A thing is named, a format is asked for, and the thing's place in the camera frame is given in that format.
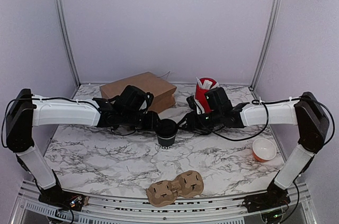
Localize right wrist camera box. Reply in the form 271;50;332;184
204;87;233;112

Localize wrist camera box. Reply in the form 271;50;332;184
114;85;154;112
204;87;233;112

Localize brown paper bag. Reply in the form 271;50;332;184
100;72;177;114

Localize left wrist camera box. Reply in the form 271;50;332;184
114;85;154;112

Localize aluminium frame post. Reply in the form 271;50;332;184
250;0;281;91
55;0;81;88

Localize aluminium frame post right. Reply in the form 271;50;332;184
250;0;281;91

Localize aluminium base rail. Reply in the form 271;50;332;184
9;181;320;223

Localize white sugar stick packets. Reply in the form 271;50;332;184
197;78;219;90

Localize black paper coffee cup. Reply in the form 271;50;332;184
157;135;176;149

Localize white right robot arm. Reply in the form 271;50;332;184
179;88;335;212

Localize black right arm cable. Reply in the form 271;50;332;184
211;96;336;150

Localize aluminium frame post left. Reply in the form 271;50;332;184
55;0;81;88

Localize red cylindrical canister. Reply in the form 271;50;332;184
194;84;211;113

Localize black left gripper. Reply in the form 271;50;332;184
121;110;163;132

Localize orange white bowl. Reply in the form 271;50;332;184
252;138;277;162

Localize brown cardboard cup carrier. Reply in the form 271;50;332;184
146;171;204;207

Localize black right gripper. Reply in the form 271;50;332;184
176;109;222;133

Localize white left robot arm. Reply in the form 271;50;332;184
1;85;160;211

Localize black plastic cup lid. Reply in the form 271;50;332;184
155;119;178;138

